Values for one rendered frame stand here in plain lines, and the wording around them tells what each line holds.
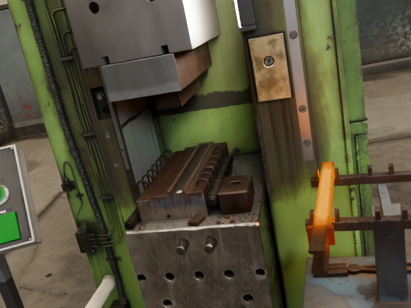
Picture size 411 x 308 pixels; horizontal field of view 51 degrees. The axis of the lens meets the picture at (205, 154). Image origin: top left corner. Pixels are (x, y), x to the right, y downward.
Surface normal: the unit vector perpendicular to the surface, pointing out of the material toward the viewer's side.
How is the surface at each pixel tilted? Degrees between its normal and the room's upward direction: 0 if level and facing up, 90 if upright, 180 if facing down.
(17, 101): 90
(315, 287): 0
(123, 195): 90
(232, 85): 90
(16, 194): 60
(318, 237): 0
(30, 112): 90
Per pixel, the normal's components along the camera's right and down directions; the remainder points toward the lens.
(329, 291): -0.19, -0.93
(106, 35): -0.20, 0.34
